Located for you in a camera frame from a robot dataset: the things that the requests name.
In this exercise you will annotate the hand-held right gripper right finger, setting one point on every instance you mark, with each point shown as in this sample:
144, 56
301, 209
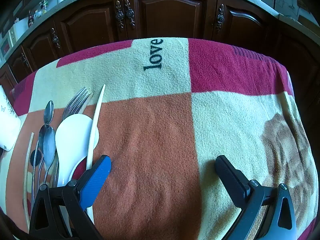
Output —
230, 177

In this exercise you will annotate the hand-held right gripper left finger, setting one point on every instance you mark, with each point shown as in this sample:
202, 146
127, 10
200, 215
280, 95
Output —
98, 176

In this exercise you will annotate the white rice paddle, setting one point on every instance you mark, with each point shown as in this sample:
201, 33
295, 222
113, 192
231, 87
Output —
72, 140

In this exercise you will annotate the wooden chopstick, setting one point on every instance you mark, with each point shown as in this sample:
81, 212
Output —
26, 170

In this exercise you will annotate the metal fork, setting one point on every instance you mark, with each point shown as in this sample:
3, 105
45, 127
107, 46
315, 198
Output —
72, 105
88, 100

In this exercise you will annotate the small metal spoon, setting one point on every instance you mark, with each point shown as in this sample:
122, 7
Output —
49, 111

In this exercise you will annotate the patchwork fleece blanket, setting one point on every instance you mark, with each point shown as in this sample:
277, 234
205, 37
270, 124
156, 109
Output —
155, 130

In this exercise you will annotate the white microwave oven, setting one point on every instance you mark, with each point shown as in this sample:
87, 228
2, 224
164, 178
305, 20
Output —
11, 38

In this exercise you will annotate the dark sauce bottle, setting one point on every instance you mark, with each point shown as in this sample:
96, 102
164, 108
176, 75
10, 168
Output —
30, 18

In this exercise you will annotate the dark wooden kitchen cabinet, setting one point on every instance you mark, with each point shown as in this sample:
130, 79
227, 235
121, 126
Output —
172, 15

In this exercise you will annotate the yellow-capped bottle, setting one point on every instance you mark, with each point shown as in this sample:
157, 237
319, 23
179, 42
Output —
44, 3

